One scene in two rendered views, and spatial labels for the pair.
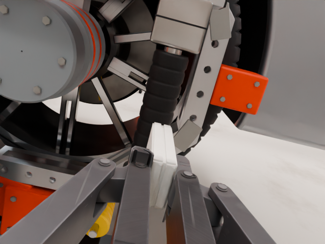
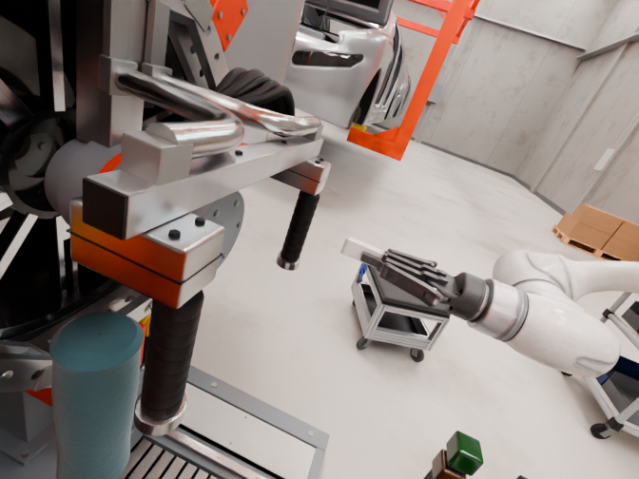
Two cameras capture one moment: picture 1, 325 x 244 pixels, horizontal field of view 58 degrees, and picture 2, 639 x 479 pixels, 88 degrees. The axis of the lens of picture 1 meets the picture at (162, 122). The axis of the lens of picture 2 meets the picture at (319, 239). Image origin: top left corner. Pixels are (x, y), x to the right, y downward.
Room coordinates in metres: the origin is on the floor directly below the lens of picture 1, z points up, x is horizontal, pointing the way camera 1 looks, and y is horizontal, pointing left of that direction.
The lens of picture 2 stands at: (0.14, 0.52, 1.07)
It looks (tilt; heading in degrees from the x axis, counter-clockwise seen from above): 25 degrees down; 283
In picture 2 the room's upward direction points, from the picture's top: 20 degrees clockwise
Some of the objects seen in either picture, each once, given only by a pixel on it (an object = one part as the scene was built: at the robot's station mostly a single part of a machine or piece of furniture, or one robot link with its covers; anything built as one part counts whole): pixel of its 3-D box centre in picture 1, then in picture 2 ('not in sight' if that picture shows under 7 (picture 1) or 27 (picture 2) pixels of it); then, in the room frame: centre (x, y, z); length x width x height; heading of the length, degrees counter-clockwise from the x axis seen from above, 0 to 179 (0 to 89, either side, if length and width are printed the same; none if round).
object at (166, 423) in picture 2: not in sight; (169, 355); (0.27, 0.35, 0.83); 0.04 x 0.04 x 0.16
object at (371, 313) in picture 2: not in sight; (392, 305); (0.01, -1.02, 0.17); 0.43 x 0.36 x 0.34; 116
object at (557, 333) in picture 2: not in sight; (554, 330); (-0.15, -0.05, 0.83); 0.16 x 0.13 x 0.11; 5
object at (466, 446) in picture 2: not in sight; (463, 452); (-0.09, 0.09, 0.64); 0.04 x 0.04 x 0.04; 5
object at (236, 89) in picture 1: (234, 87); not in sight; (0.55, -0.11, 0.85); 0.09 x 0.08 x 0.07; 95
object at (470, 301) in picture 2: not in sight; (449, 289); (0.03, -0.02, 0.83); 0.09 x 0.08 x 0.07; 5
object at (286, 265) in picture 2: (155, 116); (299, 227); (0.30, 0.01, 0.83); 0.04 x 0.04 x 0.16
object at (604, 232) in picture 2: not in sight; (601, 233); (-2.76, -5.79, 0.32); 1.11 x 0.78 x 0.64; 3
